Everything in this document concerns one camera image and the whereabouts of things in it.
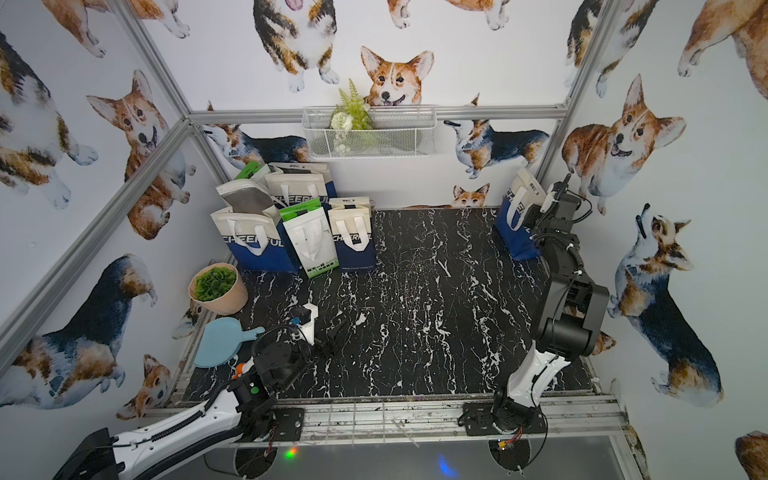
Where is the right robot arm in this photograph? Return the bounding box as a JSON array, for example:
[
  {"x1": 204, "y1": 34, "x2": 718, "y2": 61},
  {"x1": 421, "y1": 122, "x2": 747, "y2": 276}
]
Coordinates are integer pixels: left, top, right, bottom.
[{"x1": 491, "y1": 175, "x2": 609, "y2": 433}]

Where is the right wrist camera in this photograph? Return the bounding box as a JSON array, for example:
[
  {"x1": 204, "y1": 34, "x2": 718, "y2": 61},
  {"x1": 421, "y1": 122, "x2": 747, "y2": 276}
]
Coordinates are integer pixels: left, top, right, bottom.
[{"x1": 540, "y1": 184, "x2": 560, "y2": 214}]

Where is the light blue cutting board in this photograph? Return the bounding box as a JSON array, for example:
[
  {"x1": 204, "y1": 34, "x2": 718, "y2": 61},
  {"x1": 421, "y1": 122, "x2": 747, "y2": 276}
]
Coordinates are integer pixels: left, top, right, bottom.
[{"x1": 194, "y1": 317, "x2": 266, "y2": 368}]

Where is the fern and white flower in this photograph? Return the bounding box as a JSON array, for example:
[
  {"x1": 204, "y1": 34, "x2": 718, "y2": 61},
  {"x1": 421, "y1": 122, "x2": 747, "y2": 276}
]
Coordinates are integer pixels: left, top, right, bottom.
[{"x1": 329, "y1": 80, "x2": 374, "y2": 155}]

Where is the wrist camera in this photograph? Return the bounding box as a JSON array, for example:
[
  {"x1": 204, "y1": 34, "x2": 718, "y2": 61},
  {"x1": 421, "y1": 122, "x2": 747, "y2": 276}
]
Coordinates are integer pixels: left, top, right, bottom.
[
  {"x1": 290, "y1": 303, "x2": 319, "y2": 346},
  {"x1": 540, "y1": 184, "x2": 560, "y2": 214}
]

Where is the white wire basket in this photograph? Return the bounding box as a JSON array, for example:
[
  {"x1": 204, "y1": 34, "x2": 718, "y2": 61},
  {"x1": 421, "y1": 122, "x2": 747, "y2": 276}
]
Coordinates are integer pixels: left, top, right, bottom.
[{"x1": 302, "y1": 106, "x2": 437, "y2": 160}]

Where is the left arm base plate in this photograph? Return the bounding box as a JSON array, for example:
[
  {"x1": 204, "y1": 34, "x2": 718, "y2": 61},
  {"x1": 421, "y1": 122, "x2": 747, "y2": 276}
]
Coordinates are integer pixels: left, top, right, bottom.
[{"x1": 240, "y1": 408, "x2": 306, "y2": 443}]

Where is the green white bag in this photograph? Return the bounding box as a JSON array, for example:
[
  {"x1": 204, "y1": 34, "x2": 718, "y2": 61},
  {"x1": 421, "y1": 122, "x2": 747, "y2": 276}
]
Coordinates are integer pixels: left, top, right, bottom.
[
  {"x1": 235, "y1": 161, "x2": 270, "y2": 180},
  {"x1": 279, "y1": 199, "x2": 339, "y2": 279}
]

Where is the blue white bag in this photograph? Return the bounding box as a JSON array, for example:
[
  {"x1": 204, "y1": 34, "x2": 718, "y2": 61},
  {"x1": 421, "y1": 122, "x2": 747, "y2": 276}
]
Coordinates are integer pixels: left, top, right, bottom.
[{"x1": 263, "y1": 162, "x2": 337, "y2": 207}]

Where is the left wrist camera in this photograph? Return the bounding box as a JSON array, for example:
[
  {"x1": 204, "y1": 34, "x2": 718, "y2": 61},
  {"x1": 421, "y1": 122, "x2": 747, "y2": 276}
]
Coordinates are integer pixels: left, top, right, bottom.
[{"x1": 290, "y1": 303, "x2": 319, "y2": 346}]

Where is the aluminium front rail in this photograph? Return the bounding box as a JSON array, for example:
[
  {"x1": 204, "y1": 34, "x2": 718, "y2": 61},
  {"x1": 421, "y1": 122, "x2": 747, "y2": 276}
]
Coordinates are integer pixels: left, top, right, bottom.
[{"x1": 143, "y1": 392, "x2": 628, "y2": 448}]

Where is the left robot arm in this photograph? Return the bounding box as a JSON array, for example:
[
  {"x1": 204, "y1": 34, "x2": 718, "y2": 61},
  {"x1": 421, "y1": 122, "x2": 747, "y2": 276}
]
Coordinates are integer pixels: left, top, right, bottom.
[{"x1": 54, "y1": 321, "x2": 349, "y2": 479}]

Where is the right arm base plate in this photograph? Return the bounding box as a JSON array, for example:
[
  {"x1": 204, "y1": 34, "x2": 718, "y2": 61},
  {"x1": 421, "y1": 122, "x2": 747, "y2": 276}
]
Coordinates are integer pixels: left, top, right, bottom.
[{"x1": 457, "y1": 402, "x2": 547, "y2": 437}]

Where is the potted green plant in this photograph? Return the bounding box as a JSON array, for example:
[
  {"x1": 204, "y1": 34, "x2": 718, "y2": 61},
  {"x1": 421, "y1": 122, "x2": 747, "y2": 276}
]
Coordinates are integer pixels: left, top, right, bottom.
[{"x1": 188, "y1": 263, "x2": 249, "y2": 316}]

